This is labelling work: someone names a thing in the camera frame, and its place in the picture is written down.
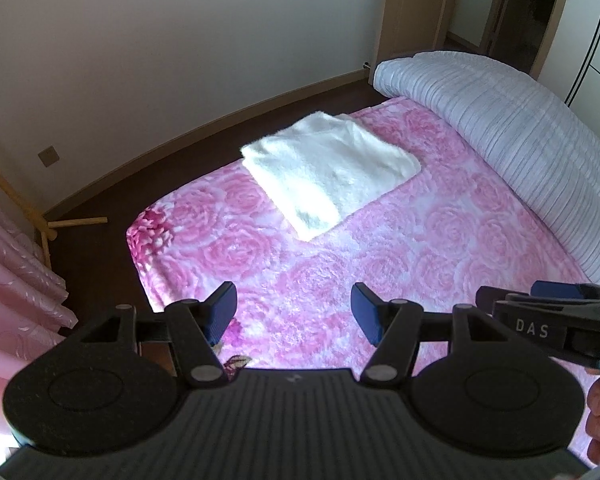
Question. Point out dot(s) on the pink curtain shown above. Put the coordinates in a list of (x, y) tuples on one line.
[(15, 290)]

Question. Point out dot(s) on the wooden baseboard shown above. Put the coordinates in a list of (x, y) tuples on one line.
[(205, 127)]

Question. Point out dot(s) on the wooden door frame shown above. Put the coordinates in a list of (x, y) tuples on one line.
[(410, 10)]

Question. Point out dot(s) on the white fluffy garment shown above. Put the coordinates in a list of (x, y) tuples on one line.
[(325, 170)]

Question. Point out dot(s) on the grey striped quilt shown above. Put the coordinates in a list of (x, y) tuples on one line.
[(520, 135)]

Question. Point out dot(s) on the wooden rack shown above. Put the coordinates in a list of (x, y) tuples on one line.
[(37, 222)]

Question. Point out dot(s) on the wall socket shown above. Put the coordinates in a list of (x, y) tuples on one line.
[(48, 156)]

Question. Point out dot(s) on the pink floral blanket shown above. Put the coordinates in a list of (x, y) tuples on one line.
[(430, 230)]

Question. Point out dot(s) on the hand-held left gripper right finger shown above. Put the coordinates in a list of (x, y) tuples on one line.
[(366, 310)]

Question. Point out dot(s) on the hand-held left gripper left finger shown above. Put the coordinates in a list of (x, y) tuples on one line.
[(224, 310)]

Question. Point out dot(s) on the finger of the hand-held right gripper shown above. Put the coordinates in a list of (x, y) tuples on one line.
[(500, 295), (555, 290)]

